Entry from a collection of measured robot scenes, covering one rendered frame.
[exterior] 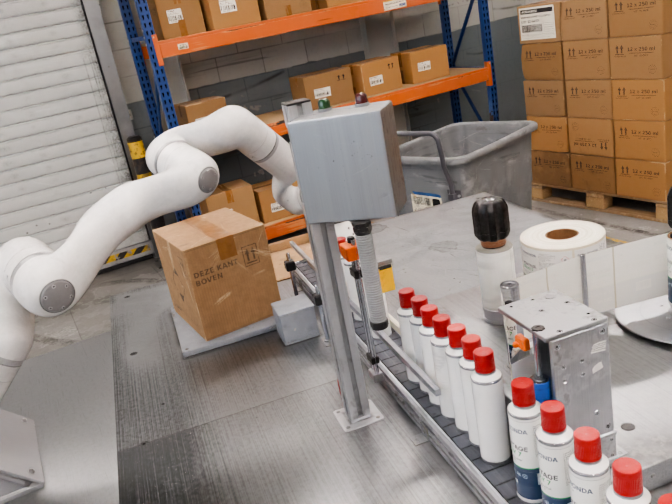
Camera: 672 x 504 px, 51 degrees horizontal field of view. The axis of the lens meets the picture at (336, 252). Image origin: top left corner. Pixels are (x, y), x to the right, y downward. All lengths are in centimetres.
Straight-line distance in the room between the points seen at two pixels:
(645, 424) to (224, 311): 112
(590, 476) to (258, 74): 534
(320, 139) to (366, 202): 14
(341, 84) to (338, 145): 431
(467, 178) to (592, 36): 149
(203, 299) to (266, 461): 62
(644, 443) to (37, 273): 114
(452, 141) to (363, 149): 335
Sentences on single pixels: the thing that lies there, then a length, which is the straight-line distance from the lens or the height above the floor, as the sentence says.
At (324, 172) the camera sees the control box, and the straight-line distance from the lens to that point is 124.
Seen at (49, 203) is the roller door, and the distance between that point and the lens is 564.
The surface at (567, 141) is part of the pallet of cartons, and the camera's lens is 512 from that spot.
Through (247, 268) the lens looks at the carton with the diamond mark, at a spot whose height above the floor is 101.
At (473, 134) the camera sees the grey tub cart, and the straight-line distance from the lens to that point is 452.
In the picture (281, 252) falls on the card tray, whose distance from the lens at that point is 259.
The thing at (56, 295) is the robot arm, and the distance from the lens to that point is 148.
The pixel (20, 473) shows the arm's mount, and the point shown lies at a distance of 164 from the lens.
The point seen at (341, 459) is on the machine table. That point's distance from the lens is 142.
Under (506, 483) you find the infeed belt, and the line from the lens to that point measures 123.
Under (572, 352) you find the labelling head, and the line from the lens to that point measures 112.
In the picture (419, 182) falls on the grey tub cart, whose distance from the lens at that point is 388.
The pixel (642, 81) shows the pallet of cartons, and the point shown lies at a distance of 467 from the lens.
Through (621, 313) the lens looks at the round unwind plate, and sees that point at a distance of 170.
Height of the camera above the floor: 166
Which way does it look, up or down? 19 degrees down
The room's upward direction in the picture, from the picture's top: 11 degrees counter-clockwise
